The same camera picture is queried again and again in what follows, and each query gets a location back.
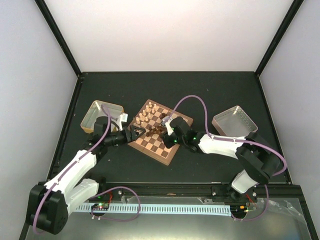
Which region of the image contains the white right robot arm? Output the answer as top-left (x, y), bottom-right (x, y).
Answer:
top-left (160, 116), bottom-right (282, 202)

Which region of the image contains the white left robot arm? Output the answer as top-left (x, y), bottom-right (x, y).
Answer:
top-left (25, 116), bottom-right (146, 235)

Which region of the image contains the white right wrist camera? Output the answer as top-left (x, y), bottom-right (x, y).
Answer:
top-left (161, 116), bottom-right (174, 136)

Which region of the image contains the wooden chess board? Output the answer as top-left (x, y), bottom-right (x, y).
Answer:
top-left (128, 99), bottom-right (194, 166)

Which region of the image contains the black frame post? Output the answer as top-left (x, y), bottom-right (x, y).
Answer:
top-left (255, 0), bottom-right (304, 77)
top-left (34, 0), bottom-right (82, 77)

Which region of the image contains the white slotted cable duct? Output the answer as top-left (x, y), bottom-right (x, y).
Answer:
top-left (75, 202), bottom-right (231, 217)

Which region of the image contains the black frame post right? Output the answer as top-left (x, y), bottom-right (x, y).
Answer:
top-left (255, 0), bottom-right (304, 77)

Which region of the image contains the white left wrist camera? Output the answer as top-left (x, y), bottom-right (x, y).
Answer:
top-left (116, 112), bottom-right (128, 131)

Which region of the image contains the black frame post left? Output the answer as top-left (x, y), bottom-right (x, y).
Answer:
top-left (34, 0), bottom-right (82, 77)

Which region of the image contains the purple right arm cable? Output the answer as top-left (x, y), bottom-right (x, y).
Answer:
top-left (163, 95), bottom-right (288, 176)

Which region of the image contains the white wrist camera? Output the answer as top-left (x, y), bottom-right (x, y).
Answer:
top-left (116, 112), bottom-right (128, 131)
top-left (161, 116), bottom-right (174, 136)

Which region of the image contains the yellow metal tin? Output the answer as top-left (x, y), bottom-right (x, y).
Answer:
top-left (80, 100), bottom-right (125, 134)

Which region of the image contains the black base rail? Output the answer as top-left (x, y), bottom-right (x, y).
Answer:
top-left (96, 182), bottom-right (303, 203)

